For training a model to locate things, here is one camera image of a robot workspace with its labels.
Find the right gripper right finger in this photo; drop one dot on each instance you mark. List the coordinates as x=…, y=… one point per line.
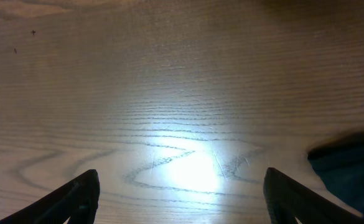
x=289, y=202

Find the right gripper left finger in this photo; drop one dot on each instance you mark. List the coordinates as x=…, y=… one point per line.
x=76, y=202

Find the black garment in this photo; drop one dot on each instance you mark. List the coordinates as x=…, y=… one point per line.
x=339, y=163

